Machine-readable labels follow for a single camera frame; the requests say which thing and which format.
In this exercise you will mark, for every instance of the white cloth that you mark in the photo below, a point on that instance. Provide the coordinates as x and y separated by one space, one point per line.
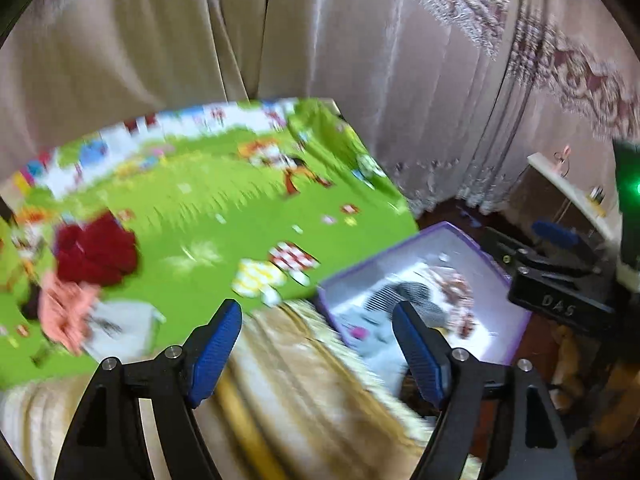
130 330

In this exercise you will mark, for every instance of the cartoon printed blanket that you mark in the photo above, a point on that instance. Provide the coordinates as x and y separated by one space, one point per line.
200 220

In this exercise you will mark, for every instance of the houndstooth cloth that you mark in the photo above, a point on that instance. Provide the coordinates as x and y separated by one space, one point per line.
400 292

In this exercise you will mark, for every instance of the red knit scarf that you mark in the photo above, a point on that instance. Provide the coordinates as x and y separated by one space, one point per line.
95 255

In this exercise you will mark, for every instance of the purple cardboard box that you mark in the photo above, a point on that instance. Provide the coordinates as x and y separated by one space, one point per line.
500 330

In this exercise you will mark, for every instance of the white charger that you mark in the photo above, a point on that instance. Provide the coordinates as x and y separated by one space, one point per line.
596 195

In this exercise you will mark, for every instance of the white side table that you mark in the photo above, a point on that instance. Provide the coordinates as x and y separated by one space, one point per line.
565 180

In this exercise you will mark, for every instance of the gold striped bed cover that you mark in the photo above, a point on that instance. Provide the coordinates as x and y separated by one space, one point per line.
280 370

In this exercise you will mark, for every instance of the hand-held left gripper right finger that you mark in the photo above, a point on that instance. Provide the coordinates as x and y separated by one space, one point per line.
420 355

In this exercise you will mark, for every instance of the person's right hand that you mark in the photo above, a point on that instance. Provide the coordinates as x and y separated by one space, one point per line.
567 360

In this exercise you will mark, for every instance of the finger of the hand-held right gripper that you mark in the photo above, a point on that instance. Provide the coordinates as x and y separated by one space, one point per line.
525 259
555 234

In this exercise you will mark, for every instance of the pink fluffy cloth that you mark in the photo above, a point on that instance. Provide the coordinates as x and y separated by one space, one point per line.
65 305

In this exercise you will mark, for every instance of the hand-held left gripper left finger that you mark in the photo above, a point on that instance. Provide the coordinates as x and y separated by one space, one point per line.
215 350

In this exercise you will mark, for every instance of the beige embroidered curtain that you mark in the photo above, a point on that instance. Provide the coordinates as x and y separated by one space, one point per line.
350 60

